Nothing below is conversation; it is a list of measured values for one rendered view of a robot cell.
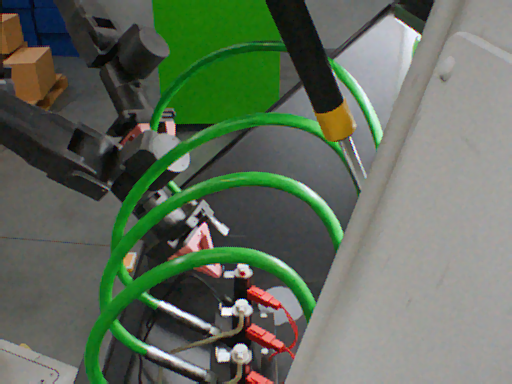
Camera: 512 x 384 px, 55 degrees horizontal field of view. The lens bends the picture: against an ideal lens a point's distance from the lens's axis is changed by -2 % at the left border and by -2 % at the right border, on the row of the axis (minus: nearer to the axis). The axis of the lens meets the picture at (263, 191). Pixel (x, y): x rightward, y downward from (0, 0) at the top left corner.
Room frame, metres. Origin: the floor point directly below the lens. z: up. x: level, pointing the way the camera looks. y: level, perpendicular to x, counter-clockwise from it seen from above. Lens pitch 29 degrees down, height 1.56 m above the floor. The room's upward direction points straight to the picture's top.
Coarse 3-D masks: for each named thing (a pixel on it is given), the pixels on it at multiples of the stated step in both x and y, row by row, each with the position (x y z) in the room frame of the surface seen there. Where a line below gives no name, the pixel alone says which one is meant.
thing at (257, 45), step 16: (224, 48) 0.67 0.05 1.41; (240, 48) 0.66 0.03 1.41; (256, 48) 0.65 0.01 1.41; (272, 48) 0.64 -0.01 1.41; (208, 64) 0.68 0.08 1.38; (336, 64) 0.61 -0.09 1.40; (176, 80) 0.70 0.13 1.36; (352, 80) 0.60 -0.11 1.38; (160, 112) 0.71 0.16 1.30; (368, 112) 0.59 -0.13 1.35; (176, 192) 0.70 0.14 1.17
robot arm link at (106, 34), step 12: (60, 0) 0.90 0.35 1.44; (72, 0) 0.88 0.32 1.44; (84, 0) 0.88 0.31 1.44; (96, 0) 0.91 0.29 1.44; (60, 12) 0.89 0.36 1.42; (72, 12) 0.86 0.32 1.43; (84, 12) 0.85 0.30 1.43; (96, 12) 0.87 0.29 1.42; (72, 24) 0.85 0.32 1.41; (84, 24) 0.84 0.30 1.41; (96, 24) 0.84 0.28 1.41; (108, 24) 0.88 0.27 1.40; (72, 36) 0.85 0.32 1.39; (96, 36) 0.81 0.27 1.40; (108, 36) 0.83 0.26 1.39; (120, 36) 0.86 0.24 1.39
